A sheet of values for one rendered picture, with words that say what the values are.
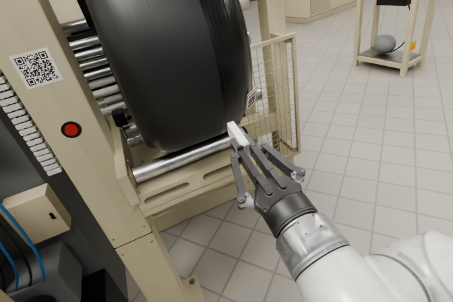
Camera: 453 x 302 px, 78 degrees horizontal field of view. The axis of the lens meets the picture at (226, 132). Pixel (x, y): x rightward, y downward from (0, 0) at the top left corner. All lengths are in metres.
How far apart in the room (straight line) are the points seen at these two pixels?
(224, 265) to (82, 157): 1.03
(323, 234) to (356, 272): 0.05
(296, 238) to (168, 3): 0.44
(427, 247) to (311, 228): 0.16
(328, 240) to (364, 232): 1.34
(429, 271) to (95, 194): 0.77
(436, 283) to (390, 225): 1.34
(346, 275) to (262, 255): 1.26
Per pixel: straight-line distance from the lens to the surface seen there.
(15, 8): 0.74
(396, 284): 0.42
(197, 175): 0.80
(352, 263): 0.39
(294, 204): 0.42
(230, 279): 1.59
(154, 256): 1.12
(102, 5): 0.59
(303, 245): 0.40
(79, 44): 1.14
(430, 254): 0.48
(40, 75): 0.76
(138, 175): 0.79
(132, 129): 1.03
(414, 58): 3.53
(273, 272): 1.58
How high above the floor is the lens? 1.36
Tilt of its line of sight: 32 degrees down
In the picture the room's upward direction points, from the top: 12 degrees counter-clockwise
